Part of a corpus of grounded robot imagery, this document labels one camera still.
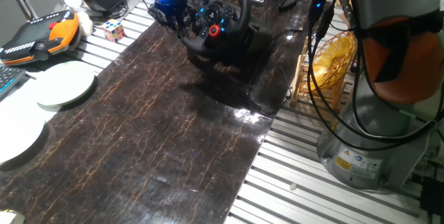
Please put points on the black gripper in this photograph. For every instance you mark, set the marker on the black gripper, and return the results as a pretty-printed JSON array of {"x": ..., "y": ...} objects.
[{"x": 173, "y": 7}]

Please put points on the black racing steering wheel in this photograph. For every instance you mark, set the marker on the black racing steering wheel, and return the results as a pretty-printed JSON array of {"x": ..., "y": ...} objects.
[{"x": 215, "y": 12}]

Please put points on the Rubik's cube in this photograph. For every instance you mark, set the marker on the Rubik's cube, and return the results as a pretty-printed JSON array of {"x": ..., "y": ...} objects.
[{"x": 113, "y": 30}]

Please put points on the white rounded plastic object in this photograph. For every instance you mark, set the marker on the white rounded plastic object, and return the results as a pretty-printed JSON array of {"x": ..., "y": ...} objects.
[{"x": 85, "y": 23}]

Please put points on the dark brown marble mat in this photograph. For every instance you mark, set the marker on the dark brown marble mat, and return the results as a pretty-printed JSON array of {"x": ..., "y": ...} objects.
[{"x": 138, "y": 130}]

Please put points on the white plate with green rim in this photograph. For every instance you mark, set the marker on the white plate with green rim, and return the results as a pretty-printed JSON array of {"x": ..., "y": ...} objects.
[{"x": 64, "y": 83}]

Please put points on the orange and black teach pendant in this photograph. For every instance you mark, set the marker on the orange and black teach pendant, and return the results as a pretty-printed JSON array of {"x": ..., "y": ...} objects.
[{"x": 31, "y": 36}]

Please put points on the plain white round plate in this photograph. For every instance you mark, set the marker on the plain white round plate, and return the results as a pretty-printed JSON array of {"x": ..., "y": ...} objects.
[{"x": 17, "y": 137}]

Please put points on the small white scrap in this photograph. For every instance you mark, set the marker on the small white scrap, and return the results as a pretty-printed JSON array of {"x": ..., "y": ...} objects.
[{"x": 293, "y": 186}]

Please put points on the gold and white snack packet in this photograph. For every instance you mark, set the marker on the gold and white snack packet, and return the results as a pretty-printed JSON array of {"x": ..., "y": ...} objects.
[{"x": 10, "y": 217}]

